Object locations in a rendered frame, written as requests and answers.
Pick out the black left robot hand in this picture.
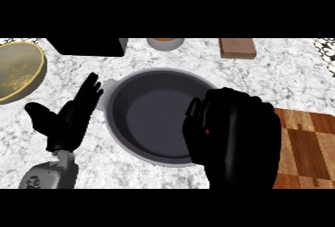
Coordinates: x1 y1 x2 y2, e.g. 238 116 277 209
24 72 105 153

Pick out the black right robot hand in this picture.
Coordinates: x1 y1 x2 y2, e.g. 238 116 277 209
181 87 283 190

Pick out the wooden checkered cutting board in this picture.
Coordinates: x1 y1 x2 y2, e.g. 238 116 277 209
272 107 335 190

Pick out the grey pot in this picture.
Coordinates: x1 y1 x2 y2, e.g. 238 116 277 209
97 67 220 168

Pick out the gold rimmed olive bowl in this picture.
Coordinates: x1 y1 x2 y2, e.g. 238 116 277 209
0 41 49 106

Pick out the black appliance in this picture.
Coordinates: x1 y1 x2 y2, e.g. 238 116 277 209
46 37 130 58

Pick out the brown wooden block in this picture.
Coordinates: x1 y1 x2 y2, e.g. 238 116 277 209
217 37 258 60

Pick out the grey cup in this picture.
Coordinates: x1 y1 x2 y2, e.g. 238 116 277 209
145 37 186 52

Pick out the black white patterned object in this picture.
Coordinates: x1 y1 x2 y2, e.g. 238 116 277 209
313 37 335 78

